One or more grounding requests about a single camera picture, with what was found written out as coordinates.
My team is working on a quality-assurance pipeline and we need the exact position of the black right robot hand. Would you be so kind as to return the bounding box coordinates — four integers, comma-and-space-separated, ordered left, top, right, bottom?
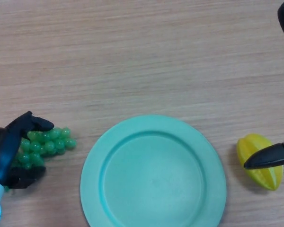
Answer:
243, 1, 284, 170

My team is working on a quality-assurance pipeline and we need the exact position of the yellow starfruit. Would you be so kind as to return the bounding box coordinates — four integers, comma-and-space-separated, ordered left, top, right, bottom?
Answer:
236, 133, 284, 191

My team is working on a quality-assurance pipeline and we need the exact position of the green round plate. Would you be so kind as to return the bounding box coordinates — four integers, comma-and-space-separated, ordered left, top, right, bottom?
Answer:
80, 115, 227, 227

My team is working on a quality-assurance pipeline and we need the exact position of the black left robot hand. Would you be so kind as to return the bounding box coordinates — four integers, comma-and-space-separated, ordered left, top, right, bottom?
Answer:
0, 111, 55, 190

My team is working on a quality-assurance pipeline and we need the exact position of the green grape bunch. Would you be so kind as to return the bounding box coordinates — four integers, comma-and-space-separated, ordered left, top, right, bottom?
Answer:
3, 127, 78, 192

